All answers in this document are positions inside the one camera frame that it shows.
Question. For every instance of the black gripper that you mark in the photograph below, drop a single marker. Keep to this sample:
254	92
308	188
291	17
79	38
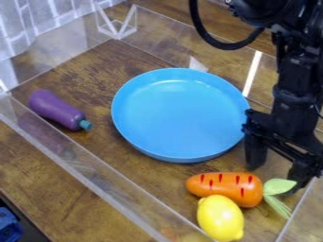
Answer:
286	131

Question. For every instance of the orange toy carrot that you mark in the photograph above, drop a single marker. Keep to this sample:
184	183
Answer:
244	188

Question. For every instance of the blue round plate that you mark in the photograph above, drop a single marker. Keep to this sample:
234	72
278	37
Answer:
180	115

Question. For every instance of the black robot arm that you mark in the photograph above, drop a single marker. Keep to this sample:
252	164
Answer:
295	22

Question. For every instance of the yellow toy lemon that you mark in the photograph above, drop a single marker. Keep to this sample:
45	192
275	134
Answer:
219	218

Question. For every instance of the purple toy eggplant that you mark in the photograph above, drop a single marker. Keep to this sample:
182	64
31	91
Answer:
51	107

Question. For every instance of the blue object at corner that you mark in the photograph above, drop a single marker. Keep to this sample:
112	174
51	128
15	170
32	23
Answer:
11	230

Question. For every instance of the clear acrylic enclosure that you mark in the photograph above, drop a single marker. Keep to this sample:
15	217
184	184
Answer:
79	182

